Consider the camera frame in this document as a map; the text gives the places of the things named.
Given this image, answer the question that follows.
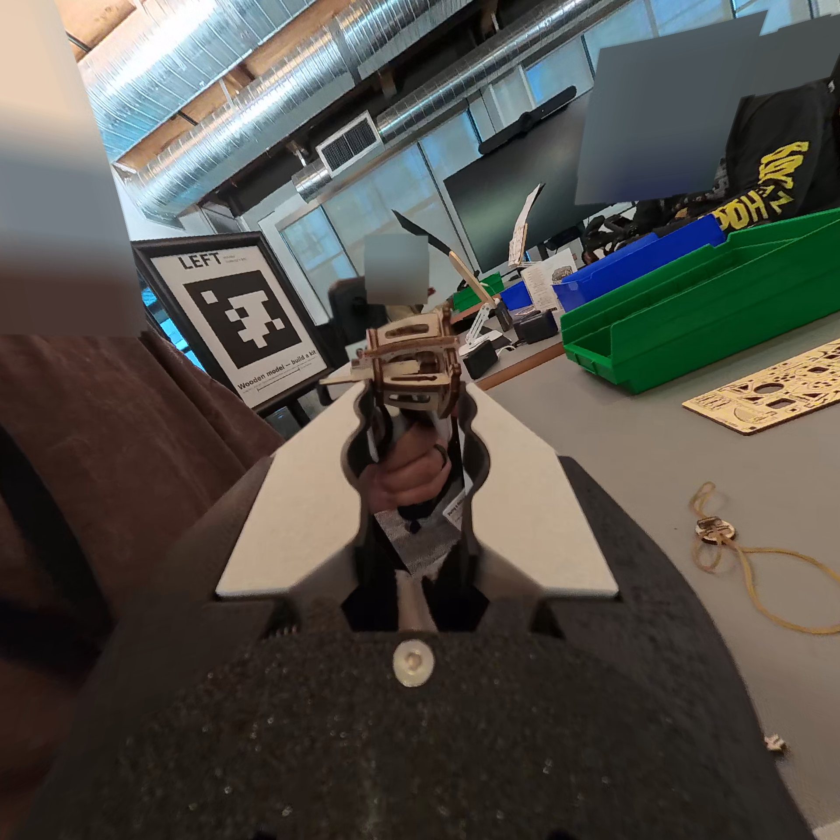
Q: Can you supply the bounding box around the wooden parts sheet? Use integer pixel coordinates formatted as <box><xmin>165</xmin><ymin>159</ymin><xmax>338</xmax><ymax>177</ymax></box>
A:
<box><xmin>682</xmin><ymin>357</ymin><xmax>840</xmax><ymax>435</ymax></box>

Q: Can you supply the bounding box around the black camera bar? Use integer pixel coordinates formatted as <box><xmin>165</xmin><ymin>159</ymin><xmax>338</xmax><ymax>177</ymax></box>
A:
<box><xmin>478</xmin><ymin>85</ymin><xmax>578</xmax><ymax>156</ymax></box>

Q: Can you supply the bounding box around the white desk stand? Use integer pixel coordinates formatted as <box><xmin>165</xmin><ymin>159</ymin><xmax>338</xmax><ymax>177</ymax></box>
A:
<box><xmin>458</xmin><ymin>302</ymin><xmax>508</xmax><ymax>361</ymax></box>

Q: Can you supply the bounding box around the silver ventilation duct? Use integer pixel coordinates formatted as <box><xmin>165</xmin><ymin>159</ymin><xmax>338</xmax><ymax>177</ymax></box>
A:
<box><xmin>292</xmin><ymin>0</ymin><xmax>651</xmax><ymax>204</ymax></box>
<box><xmin>79</xmin><ymin>0</ymin><xmax>473</xmax><ymax>224</ymax></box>

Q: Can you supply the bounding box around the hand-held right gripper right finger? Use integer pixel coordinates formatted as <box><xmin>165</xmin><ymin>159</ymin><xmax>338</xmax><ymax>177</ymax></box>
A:
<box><xmin>459</xmin><ymin>385</ymin><xmax>622</xmax><ymax>602</ymax></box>

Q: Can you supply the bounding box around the long blue plastic bin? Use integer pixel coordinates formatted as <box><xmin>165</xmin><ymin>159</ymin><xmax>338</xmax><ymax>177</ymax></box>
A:
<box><xmin>553</xmin><ymin>213</ymin><xmax>727</xmax><ymax>313</ymax></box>

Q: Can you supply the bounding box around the printed white card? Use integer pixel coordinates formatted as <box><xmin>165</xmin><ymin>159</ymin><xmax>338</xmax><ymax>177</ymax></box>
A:
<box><xmin>521</xmin><ymin>259</ymin><xmax>578</xmax><ymax>311</ymax></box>

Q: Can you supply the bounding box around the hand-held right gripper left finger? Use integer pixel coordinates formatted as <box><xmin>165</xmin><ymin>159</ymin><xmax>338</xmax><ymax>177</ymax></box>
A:
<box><xmin>215</xmin><ymin>382</ymin><xmax>375</xmax><ymax>602</ymax></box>

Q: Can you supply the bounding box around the wooden model assembly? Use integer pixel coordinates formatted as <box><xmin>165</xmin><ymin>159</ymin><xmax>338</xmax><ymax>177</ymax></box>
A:
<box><xmin>318</xmin><ymin>305</ymin><xmax>463</xmax><ymax>419</ymax></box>

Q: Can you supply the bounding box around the black framed marker sign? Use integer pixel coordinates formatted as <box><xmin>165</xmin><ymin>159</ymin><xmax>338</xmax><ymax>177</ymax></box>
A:
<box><xmin>131</xmin><ymin>233</ymin><xmax>329</xmax><ymax>417</ymax></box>

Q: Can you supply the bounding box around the person's brown sweater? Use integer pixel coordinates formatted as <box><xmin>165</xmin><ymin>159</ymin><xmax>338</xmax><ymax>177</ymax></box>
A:
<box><xmin>0</xmin><ymin>335</ymin><xmax>284</xmax><ymax>664</ymax></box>

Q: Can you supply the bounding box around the black monitor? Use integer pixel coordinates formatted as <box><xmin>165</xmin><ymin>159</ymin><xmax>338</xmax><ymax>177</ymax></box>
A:
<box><xmin>443</xmin><ymin>98</ymin><xmax>592</xmax><ymax>273</ymax></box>

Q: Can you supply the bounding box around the person's left hand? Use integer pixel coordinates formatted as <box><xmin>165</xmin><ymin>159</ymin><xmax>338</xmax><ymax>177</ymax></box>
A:
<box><xmin>363</xmin><ymin>423</ymin><xmax>463</xmax><ymax>519</ymax></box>

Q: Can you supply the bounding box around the tan wooden paddle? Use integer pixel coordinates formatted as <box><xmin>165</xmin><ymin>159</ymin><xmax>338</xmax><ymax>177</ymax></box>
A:
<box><xmin>448</xmin><ymin>251</ymin><xmax>500</xmax><ymax>307</ymax></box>

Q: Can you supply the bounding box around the white duct vent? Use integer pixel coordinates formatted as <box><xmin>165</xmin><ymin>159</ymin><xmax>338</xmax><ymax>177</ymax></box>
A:
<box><xmin>316</xmin><ymin>112</ymin><xmax>385</xmax><ymax>177</ymax></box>

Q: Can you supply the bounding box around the tan rubber band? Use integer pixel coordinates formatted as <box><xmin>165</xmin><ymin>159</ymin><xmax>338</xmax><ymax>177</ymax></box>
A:
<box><xmin>689</xmin><ymin>482</ymin><xmax>840</xmax><ymax>635</ymax></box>

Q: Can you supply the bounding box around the white paper stand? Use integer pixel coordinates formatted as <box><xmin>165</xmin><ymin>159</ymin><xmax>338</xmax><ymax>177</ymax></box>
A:
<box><xmin>508</xmin><ymin>184</ymin><xmax>547</xmax><ymax>268</ymax></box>

